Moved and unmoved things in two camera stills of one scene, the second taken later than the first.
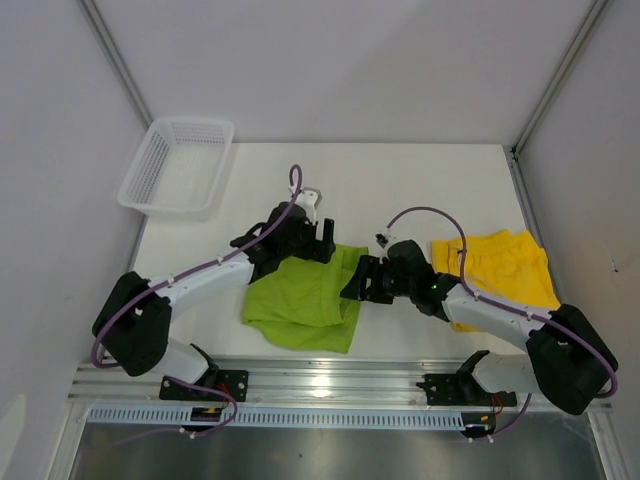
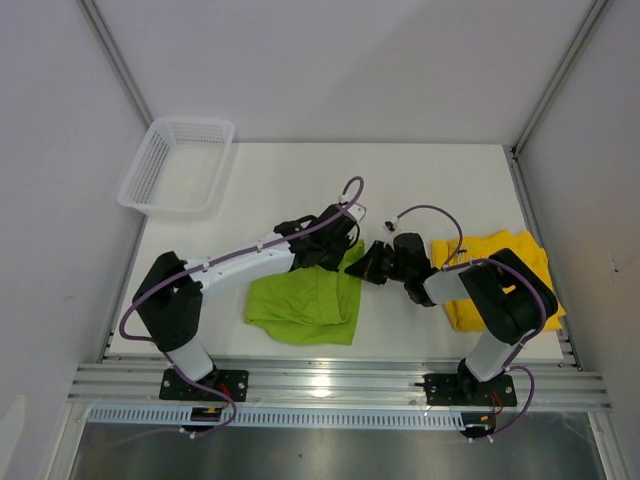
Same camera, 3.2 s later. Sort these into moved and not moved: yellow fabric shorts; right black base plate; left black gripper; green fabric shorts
Moved: left black gripper
Not moved: yellow fabric shorts; green fabric shorts; right black base plate
